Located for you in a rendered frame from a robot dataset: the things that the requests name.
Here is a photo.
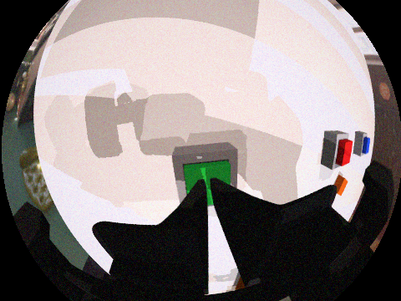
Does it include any blue button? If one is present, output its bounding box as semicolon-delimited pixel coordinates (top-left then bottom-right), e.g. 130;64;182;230
353;130;370;157

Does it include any orange block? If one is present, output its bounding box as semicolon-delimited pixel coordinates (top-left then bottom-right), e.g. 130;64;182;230
334;175;348;196

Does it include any red button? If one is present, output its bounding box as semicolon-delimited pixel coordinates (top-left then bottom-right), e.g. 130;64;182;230
321;130;353;170

